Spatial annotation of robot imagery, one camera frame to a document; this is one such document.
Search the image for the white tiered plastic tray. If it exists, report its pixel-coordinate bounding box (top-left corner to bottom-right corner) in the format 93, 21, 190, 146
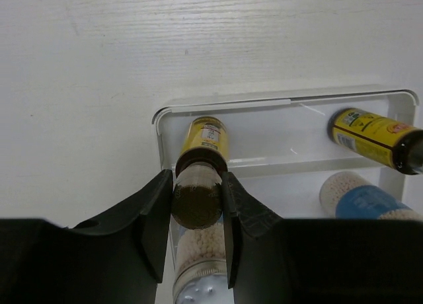
152, 89, 422, 220

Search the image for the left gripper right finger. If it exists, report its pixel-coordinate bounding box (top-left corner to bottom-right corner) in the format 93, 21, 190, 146
222, 172, 422, 303

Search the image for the yellow small bottle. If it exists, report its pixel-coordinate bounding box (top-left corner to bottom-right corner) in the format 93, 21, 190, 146
171, 116, 229, 230
327, 108, 422, 175

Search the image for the silver-lid shaker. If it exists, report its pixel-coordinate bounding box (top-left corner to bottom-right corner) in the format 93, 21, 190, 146
173, 219, 234, 303
319, 172, 422, 221

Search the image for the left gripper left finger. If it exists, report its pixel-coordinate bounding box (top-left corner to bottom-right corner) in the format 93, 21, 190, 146
1, 170, 173, 303

